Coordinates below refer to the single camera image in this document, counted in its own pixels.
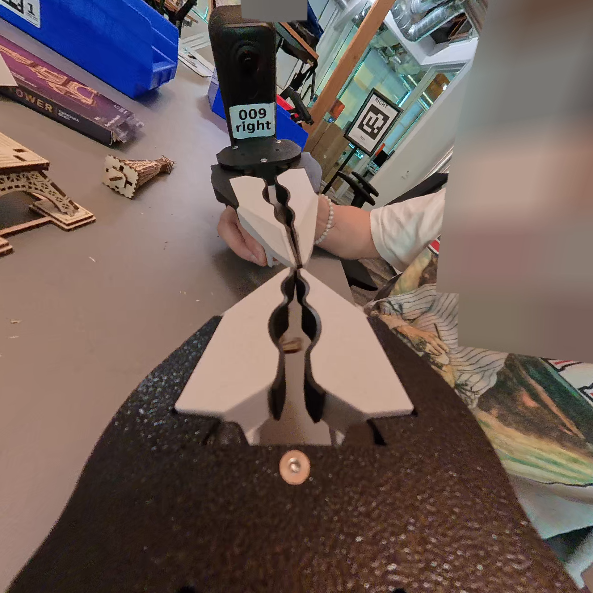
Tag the silver ventilation duct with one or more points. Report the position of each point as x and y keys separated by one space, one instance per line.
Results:
x=431 y=21

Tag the blue plastic storage bin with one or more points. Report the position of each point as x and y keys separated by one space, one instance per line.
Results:
x=102 y=41
x=296 y=132

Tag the black white marker sign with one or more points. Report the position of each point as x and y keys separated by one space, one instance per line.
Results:
x=373 y=120

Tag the purple puzzle box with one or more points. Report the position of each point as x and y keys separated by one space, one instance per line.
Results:
x=60 y=92

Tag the printed t-shirt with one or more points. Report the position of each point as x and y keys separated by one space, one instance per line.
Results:
x=417 y=319

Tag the grey desk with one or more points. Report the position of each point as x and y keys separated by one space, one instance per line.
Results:
x=139 y=301

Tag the wooden tower base model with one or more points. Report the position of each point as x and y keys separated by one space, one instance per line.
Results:
x=32 y=185

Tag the person's right forearm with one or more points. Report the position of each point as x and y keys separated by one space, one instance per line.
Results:
x=352 y=231

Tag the person's right hand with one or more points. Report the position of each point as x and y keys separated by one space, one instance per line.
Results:
x=236 y=236

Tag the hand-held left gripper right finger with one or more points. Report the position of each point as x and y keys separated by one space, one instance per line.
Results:
x=361 y=366

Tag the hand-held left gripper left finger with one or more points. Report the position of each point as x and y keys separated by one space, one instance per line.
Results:
x=231 y=366

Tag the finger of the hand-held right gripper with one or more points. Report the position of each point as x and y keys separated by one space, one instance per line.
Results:
x=303 y=208
x=252 y=204

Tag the wooden post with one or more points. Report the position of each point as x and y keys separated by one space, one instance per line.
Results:
x=345 y=65

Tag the wooden tower top section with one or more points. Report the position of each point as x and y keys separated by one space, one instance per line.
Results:
x=134 y=173

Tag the black handheld tool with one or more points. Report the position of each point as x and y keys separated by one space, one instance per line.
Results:
x=299 y=106

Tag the white paper sheet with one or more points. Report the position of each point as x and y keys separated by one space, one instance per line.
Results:
x=194 y=55

